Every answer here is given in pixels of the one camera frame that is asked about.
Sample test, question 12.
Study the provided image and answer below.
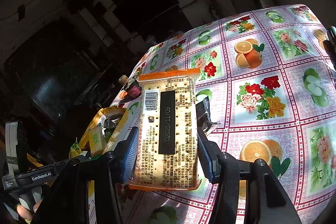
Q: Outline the black foil packet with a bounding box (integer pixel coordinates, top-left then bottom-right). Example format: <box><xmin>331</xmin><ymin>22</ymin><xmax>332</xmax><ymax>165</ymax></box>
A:
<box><xmin>196</xmin><ymin>96</ymin><xmax>221</xmax><ymax>135</ymax></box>
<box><xmin>102</xmin><ymin>113</ymin><xmax>124</xmax><ymax>136</ymax></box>

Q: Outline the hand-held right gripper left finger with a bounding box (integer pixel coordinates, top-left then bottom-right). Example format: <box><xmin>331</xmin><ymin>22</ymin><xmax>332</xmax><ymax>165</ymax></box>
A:
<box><xmin>31</xmin><ymin>126</ymin><xmax>140</xmax><ymax>224</ymax></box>

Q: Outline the person's left hand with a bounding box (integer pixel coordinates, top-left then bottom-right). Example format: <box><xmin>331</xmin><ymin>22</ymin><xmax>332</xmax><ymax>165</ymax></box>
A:
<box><xmin>17</xmin><ymin>200</ymin><xmax>42</xmax><ymax>223</ymax></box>

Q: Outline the dark furniture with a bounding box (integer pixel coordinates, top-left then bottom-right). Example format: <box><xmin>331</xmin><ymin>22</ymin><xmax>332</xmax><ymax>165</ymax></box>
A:
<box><xmin>4</xmin><ymin>22</ymin><xmax>118</xmax><ymax>122</ymax></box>

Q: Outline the green yellow cracker packet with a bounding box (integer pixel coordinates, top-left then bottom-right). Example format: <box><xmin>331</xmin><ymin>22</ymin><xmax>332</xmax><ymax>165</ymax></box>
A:
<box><xmin>88</xmin><ymin>125</ymin><xmax>106</xmax><ymax>159</ymax></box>

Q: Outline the clear green cake packet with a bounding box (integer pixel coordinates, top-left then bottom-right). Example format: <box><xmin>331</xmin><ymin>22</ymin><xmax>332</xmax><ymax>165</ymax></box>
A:
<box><xmin>69</xmin><ymin>140</ymin><xmax>90</xmax><ymax>160</ymax></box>

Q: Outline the dark jar with cork lid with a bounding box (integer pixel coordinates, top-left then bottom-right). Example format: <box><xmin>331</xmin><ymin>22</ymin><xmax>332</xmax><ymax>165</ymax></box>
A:
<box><xmin>118</xmin><ymin>75</ymin><xmax>143</xmax><ymax>98</ymax></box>

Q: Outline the orange cracker packet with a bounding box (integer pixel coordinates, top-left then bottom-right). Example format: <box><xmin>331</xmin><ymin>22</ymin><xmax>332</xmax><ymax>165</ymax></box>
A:
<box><xmin>128</xmin><ymin>68</ymin><xmax>203</xmax><ymax>191</ymax></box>

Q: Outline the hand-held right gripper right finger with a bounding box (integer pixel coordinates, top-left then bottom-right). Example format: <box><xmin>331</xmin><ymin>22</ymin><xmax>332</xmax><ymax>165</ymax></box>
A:
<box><xmin>197</xmin><ymin>127</ymin><xmax>302</xmax><ymax>224</ymax></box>

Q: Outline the fruit and flower tablecloth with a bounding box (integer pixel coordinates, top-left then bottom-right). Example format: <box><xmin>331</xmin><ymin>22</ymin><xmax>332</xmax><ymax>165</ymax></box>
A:
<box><xmin>87</xmin><ymin>5</ymin><xmax>336</xmax><ymax>224</ymax></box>

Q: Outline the white box with yellow tape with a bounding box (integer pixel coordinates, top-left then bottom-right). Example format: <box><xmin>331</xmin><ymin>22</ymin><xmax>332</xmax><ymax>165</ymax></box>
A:
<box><xmin>79</xmin><ymin>107</ymin><xmax>132</xmax><ymax>161</ymax></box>

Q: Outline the black flashlight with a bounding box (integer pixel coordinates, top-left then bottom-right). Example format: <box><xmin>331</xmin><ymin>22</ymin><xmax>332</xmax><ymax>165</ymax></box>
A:
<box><xmin>322</xmin><ymin>26</ymin><xmax>336</xmax><ymax>67</ymax></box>

